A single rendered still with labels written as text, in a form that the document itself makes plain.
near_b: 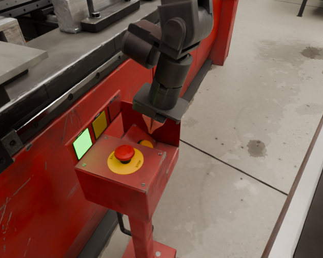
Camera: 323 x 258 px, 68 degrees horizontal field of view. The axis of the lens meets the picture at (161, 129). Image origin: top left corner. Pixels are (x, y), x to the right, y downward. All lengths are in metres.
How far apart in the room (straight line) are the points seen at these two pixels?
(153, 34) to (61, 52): 0.36
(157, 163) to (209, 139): 1.22
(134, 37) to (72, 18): 0.40
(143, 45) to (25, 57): 0.18
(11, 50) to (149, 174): 0.30
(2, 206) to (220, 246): 0.94
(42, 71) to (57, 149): 0.20
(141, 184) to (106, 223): 0.82
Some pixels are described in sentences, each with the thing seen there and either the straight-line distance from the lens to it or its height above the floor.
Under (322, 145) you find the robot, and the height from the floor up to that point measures 1.04.
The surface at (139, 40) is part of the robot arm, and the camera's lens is 0.44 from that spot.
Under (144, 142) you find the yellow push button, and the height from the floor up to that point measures 0.73.
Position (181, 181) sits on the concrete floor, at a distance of 1.42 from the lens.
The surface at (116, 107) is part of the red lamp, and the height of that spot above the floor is 0.81.
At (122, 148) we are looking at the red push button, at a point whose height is 0.81.
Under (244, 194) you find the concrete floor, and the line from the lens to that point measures 1.45.
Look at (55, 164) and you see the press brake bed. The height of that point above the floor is 0.66.
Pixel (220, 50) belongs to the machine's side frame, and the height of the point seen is 0.16.
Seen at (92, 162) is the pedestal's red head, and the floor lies 0.78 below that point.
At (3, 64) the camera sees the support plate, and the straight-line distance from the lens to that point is 0.39.
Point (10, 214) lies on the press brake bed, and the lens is 0.67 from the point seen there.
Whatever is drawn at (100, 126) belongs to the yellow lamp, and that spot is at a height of 0.81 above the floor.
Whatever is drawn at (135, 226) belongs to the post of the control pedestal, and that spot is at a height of 0.45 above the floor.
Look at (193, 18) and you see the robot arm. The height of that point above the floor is 1.04.
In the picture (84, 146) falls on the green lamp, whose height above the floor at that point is 0.80.
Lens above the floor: 1.15
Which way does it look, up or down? 42 degrees down
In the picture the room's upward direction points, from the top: straight up
